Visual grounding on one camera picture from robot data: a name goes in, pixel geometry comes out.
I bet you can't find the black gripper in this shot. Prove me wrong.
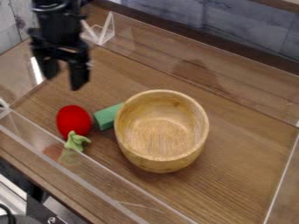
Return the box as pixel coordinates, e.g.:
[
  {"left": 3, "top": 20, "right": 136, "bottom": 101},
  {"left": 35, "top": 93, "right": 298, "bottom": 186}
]
[{"left": 28, "top": 11, "right": 90, "bottom": 91}]

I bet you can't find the red plush fruit green stem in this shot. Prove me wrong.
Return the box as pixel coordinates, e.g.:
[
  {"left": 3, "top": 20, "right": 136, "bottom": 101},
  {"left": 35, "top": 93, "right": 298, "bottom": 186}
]
[{"left": 56, "top": 105, "right": 92, "bottom": 152}]

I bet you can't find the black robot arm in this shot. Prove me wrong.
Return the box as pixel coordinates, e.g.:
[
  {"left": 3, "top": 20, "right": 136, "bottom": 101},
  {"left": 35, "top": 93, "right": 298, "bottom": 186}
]
[{"left": 28, "top": 0, "right": 90, "bottom": 91}]

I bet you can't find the green rectangular block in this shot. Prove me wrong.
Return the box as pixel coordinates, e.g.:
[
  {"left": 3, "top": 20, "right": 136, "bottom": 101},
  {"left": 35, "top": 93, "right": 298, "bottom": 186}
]
[{"left": 94, "top": 103, "right": 123, "bottom": 131}]

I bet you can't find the wooden bowl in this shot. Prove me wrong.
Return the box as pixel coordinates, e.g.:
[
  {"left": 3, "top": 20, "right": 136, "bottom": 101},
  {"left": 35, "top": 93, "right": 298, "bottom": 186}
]
[{"left": 115, "top": 89, "right": 211, "bottom": 173}]

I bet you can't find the clear acrylic corner bracket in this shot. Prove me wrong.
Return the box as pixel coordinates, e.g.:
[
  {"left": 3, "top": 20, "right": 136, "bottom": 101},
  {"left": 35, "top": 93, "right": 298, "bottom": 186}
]
[{"left": 80, "top": 12, "right": 116, "bottom": 47}]

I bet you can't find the clear acrylic front wall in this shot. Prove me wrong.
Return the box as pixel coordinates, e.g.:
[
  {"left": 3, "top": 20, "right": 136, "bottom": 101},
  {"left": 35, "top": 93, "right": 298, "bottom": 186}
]
[{"left": 0, "top": 108, "right": 197, "bottom": 224}]

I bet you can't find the black metal table bracket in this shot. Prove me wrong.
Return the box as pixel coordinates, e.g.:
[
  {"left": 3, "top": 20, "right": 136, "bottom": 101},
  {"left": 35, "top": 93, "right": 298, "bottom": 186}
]
[{"left": 26, "top": 196, "right": 68, "bottom": 224}]

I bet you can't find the black cable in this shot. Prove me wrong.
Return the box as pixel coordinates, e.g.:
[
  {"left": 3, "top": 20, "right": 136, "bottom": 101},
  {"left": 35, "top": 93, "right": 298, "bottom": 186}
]
[{"left": 0, "top": 203, "right": 18, "bottom": 224}]

